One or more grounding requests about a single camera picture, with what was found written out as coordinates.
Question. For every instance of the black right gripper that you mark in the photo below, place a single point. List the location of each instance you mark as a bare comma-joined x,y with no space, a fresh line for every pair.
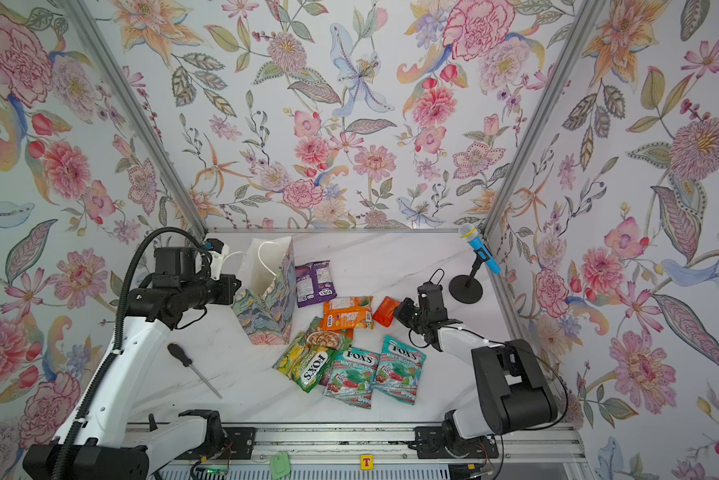
402,313

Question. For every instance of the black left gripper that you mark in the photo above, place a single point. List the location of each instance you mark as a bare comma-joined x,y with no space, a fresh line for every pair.
228,293

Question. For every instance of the small red snack packet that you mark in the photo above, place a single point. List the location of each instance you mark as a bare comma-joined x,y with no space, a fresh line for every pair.
384,315

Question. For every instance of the orange snack packet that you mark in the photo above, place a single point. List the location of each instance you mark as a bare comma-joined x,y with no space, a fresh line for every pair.
347,313

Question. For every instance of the green noodle snack packet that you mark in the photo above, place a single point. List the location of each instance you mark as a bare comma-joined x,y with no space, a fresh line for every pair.
338,340

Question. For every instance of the floral white paper bag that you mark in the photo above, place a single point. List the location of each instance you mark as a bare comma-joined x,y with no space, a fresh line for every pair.
265,303

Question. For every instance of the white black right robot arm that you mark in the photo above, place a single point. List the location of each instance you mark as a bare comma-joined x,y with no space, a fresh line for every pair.
512,392

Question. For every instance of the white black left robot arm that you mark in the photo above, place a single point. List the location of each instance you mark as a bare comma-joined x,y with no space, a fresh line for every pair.
91,443

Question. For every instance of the green Fox's candy bag right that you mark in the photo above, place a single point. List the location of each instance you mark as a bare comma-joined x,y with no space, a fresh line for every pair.
399,370

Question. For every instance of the green Fox's candy bag middle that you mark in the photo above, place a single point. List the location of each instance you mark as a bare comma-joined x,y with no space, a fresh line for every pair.
352,376

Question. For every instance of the yellow green Fox's candy bag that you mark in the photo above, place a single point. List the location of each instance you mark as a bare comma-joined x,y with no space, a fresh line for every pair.
308,370

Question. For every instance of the lime green candy bag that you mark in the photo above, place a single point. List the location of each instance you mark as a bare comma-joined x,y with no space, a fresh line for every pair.
292,356

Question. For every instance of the blue microphone on black stand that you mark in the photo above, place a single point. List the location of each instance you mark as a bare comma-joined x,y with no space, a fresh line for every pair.
466,289

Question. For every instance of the purple snack packet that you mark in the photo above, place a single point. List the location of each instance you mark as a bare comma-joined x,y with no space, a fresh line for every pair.
314,283

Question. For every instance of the yellow T label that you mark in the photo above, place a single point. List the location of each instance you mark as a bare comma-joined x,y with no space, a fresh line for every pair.
367,462

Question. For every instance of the green tag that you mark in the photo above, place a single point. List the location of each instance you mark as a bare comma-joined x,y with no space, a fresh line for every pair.
279,465

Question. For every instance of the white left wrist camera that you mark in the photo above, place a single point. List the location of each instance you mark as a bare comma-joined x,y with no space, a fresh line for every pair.
218,252

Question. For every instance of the black handled screwdriver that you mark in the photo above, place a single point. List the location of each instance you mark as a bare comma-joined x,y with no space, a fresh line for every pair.
191,367

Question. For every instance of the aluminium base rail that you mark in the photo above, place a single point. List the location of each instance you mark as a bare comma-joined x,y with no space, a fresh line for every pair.
394,443

